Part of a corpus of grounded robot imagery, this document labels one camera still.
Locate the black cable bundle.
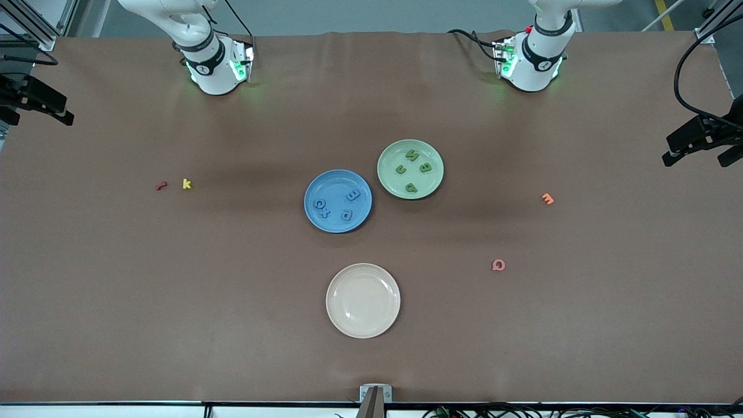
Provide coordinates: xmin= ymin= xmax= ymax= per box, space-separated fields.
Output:
xmin=421 ymin=401 xmax=743 ymax=418

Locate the aluminium frame post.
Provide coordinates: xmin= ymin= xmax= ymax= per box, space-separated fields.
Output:
xmin=694 ymin=0 xmax=743 ymax=44
xmin=0 ymin=0 xmax=59 ymax=52

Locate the beige plate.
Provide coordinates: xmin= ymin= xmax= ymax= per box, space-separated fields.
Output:
xmin=326 ymin=263 xmax=401 ymax=339

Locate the black arm base cable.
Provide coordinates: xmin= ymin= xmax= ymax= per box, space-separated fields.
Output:
xmin=447 ymin=28 xmax=506 ymax=63
xmin=221 ymin=0 xmax=254 ymax=38

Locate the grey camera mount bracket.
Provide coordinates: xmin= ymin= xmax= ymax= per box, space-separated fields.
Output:
xmin=355 ymin=384 xmax=393 ymax=418

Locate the blue plate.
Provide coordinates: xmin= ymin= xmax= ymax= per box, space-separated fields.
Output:
xmin=304 ymin=169 xmax=373 ymax=234

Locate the green plate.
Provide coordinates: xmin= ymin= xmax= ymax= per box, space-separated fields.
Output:
xmin=377 ymin=139 xmax=445 ymax=200

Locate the brown table mat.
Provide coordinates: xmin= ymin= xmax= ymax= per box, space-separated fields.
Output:
xmin=0 ymin=30 xmax=743 ymax=404

